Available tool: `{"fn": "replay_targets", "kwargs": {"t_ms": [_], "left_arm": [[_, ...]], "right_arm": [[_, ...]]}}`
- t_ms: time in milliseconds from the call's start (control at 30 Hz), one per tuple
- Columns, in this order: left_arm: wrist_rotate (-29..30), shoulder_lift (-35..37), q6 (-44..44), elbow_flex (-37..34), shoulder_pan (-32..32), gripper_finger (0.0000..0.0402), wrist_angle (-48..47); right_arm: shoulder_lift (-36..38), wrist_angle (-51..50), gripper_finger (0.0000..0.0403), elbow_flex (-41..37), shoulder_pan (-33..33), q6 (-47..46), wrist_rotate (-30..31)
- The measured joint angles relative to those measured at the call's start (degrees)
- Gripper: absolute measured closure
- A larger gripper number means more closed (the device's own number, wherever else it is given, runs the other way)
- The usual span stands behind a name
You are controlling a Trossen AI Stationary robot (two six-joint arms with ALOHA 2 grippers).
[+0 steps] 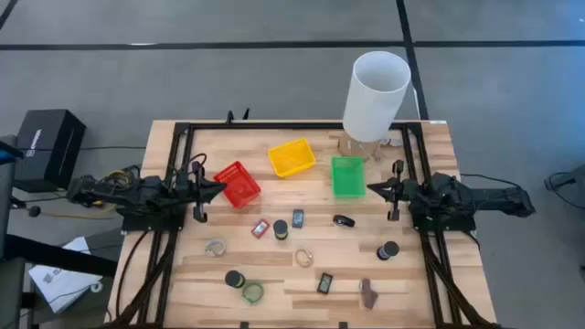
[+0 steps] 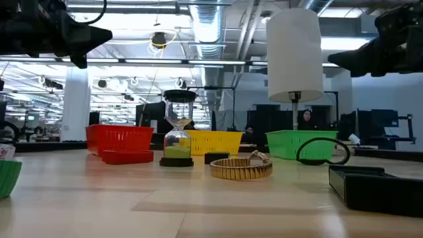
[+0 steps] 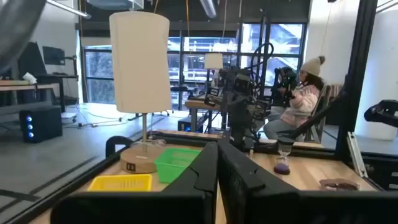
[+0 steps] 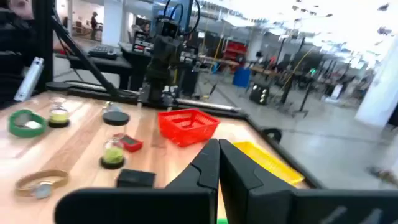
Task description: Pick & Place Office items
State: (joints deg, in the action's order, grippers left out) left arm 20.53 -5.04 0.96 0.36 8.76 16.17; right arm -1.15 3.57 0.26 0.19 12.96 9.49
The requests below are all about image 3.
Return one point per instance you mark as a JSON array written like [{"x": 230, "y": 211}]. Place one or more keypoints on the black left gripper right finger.
[{"x": 255, "y": 202}]

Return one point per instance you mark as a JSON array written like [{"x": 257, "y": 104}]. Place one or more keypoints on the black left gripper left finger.
[{"x": 186, "y": 205}]

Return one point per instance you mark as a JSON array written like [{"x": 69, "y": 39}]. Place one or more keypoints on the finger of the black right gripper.
[
  {"x": 234, "y": 109},
  {"x": 243, "y": 109}
]

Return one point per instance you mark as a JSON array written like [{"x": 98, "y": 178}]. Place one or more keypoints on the black-capped purple sand hourglass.
[{"x": 282, "y": 168}]

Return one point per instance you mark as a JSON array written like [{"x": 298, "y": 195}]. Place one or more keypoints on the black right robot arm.
[{"x": 241, "y": 133}]

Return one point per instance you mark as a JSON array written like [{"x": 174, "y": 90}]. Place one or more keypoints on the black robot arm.
[{"x": 284, "y": 81}]

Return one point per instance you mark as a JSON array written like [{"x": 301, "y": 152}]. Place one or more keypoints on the black monitor on arm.
[{"x": 53, "y": 55}]

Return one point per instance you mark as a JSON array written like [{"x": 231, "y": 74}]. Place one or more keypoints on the grey office chair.
[{"x": 326, "y": 99}]

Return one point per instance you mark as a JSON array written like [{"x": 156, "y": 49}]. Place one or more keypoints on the wooden office desk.
[{"x": 25, "y": 87}]

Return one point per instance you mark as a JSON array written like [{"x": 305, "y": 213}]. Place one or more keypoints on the green plastic basket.
[{"x": 174, "y": 161}]

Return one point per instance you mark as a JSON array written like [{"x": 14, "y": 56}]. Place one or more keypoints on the person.
[{"x": 301, "y": 102}]

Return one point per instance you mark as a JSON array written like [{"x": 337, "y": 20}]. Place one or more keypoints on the white shade table lamp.
[{"x": 213, "y": 60}]

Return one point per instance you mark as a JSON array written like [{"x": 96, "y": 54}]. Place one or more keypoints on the yellow plastic basket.
[{"x": 121, "y": 183}]

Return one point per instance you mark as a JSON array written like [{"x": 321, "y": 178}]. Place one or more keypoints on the white shade wooden base lamp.
[{"x": 140, "y": 62}]

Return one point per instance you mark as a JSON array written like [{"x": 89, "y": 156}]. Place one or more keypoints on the black robot device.
[{"x": 382, "y": 113}]

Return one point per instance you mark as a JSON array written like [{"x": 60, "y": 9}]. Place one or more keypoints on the black computer with blue lights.
[{"x": 40, "y": 124}]

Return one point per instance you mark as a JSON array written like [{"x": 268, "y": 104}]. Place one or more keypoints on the white crumpled tissue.
[{"x": 29, "y": 77}]

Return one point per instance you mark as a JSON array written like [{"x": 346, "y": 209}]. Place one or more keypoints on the silver aluminium bracket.
[{"x": 356, "y": 155}]

